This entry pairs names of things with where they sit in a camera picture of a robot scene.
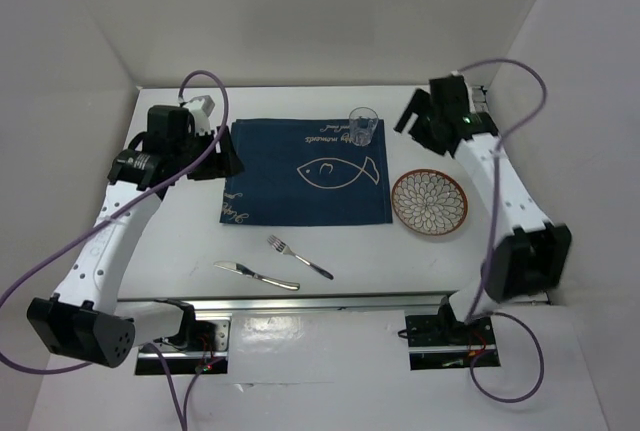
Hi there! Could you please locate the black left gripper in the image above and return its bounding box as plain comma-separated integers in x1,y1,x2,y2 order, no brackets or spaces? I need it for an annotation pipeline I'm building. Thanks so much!
173,124,245,180

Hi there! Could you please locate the clear drinking glass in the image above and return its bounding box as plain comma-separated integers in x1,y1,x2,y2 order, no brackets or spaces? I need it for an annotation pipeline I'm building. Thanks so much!
349,107,378,147

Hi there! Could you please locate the blue fish placemat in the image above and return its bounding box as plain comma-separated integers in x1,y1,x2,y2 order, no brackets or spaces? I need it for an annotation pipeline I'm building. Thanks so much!
219,119,392,227

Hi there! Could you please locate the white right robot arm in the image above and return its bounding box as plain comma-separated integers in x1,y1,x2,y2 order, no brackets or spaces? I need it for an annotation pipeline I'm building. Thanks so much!
394,74,572,343

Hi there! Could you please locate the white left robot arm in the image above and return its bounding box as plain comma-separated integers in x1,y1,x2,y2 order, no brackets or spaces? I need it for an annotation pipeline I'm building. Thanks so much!
27,95,244,368

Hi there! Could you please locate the patterned ceramic plate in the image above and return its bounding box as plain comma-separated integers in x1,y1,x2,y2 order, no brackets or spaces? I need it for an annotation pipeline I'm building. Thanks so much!
391,169,468,237

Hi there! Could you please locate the silver fork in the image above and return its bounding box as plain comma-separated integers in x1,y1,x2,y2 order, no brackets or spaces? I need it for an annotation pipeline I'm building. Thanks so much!
267,235,334,280

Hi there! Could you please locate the silver table knife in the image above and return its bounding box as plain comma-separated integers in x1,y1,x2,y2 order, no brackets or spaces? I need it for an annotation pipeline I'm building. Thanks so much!
214,261,300,292

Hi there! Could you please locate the front aluminium rail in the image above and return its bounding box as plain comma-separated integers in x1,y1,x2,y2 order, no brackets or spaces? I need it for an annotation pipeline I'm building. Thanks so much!
78,290,551,315

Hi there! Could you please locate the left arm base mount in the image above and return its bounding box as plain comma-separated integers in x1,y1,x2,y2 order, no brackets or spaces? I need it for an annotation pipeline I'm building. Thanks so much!
135,317,231,376

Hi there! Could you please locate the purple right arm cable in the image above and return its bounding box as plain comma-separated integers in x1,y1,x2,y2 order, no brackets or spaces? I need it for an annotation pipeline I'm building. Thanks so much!
457,58,549,405

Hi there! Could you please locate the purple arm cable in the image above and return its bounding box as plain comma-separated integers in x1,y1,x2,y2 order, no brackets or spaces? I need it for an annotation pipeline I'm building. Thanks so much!
0,69,230,425
457,58,549,405

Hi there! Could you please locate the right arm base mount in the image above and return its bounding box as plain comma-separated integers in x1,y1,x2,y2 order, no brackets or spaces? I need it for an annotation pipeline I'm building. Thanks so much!
397,315,501,371

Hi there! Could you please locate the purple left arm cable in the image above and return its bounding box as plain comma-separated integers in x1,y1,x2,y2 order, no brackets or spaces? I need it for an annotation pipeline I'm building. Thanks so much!
0,69,230,425

